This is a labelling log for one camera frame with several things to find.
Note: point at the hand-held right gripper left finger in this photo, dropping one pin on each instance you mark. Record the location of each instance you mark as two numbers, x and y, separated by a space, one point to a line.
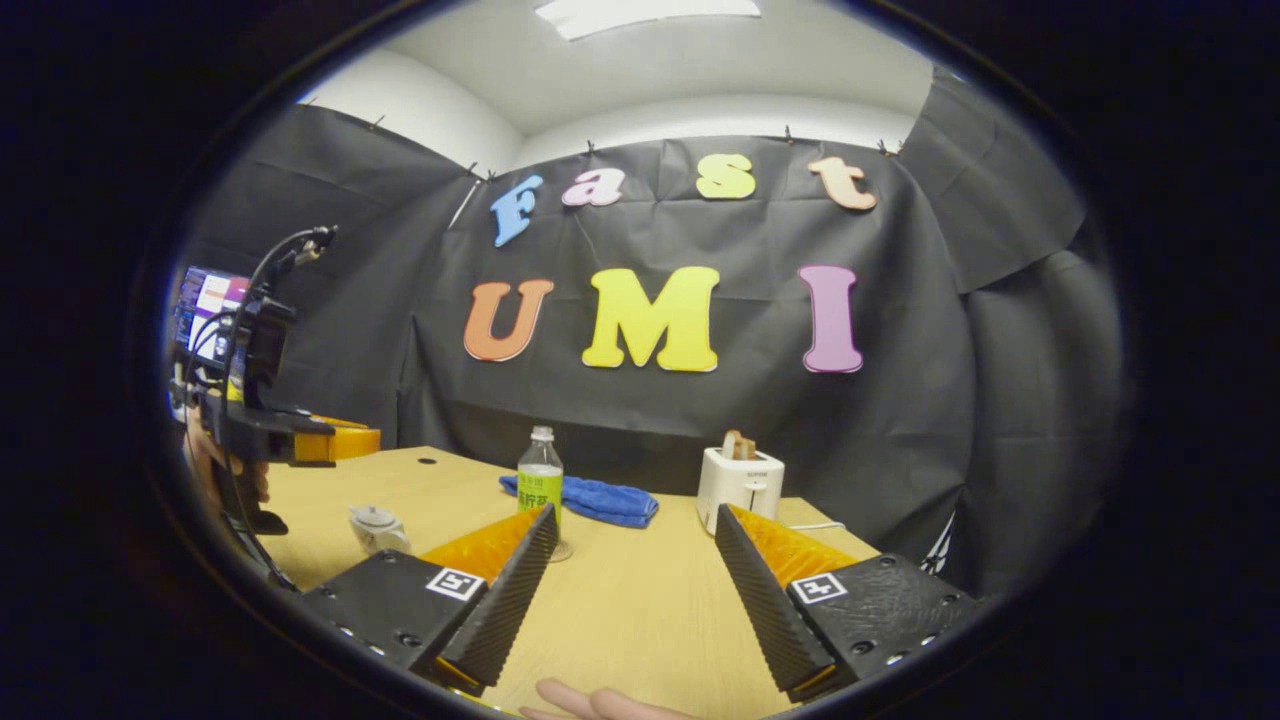
505 610

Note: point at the white teacup lid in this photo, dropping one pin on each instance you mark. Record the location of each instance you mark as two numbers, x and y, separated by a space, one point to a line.
377 516

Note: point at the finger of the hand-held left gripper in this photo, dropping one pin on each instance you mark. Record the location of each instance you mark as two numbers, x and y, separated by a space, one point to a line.
265 430

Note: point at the blue towel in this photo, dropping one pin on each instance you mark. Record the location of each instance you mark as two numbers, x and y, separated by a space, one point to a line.
610 502

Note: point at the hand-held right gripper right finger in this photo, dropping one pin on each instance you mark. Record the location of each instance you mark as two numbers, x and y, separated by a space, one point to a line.
770 620

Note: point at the ceiling light panel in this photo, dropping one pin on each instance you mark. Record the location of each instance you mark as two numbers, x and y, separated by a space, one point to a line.
650 15

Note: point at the black backdrop cloth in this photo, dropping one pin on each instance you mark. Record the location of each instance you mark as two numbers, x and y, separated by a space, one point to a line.
950 400

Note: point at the bread slice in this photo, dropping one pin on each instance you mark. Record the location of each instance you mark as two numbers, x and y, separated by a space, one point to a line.
738 446

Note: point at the white toaster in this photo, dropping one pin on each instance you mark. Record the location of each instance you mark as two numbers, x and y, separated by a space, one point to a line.
738 490

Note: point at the white teacup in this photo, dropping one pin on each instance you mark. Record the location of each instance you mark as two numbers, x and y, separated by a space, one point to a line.
378 538

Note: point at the computer monitor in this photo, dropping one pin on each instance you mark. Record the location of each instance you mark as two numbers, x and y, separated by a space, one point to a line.
210 300

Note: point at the clear water bottle green label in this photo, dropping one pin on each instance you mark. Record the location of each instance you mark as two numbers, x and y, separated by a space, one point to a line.
540 480

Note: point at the round wooden coaster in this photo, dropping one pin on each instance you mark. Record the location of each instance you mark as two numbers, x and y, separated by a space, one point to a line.
566 552

